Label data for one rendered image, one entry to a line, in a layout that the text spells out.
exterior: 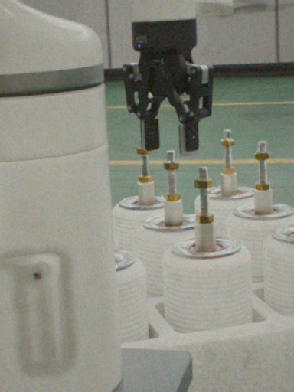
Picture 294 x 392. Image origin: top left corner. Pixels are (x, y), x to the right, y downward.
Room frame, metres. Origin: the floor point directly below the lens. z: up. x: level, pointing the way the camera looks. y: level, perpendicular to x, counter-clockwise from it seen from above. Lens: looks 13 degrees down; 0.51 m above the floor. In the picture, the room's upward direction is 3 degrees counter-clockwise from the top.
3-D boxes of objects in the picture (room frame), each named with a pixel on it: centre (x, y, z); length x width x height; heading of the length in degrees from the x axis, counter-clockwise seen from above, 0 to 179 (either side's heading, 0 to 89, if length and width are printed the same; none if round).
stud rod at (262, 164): (1.02, -0.14, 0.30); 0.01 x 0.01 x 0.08; 47
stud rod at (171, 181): (0.98, -0.03, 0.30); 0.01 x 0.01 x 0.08; 70
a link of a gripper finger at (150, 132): (1.01, -0.01, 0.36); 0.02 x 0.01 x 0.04; 128
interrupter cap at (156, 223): (0.98, -0.03, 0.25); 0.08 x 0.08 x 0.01
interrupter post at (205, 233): (0.87, -0.06, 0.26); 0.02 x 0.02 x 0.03
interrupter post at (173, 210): (0.98, -0.03, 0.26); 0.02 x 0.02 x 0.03
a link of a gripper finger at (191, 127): (0.95, -0.06, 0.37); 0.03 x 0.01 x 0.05; 38
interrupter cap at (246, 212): (1.02, -0.14, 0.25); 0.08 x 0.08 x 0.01
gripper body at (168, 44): (0.98, -0.03, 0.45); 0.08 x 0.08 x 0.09
